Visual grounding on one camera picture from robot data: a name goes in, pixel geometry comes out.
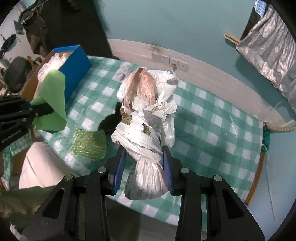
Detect small grey sock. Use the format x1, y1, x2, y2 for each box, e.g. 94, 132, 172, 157
112, 65, 131, 82

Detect green knitted cloth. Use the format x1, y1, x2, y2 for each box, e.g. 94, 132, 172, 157
72, 129, 107, 160

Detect black sock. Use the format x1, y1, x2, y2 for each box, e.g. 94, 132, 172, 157
98, 102, 122, 134

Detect bright green cloth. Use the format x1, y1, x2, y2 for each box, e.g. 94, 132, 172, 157
30, 69, 67, 132

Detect black hanging clothes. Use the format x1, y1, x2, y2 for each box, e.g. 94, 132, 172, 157
18, 0, 113, 58

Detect black office chair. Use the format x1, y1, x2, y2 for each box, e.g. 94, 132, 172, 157
1, 34, 43, 96

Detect blue cardboard box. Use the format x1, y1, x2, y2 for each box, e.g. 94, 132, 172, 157
29, 45, 91, 104

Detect white plastic bag bundle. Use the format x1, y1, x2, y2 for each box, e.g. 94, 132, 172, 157
111, 68, 178, 200

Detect silver foil curtain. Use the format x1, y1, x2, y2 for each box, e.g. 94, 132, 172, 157
236, 6, 295, 109

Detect wall power socket strip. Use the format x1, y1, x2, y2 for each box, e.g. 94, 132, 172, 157
152, 52, 189, 71

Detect wooden window ledge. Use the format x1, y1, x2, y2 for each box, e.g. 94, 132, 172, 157
224, 32, 241, 45

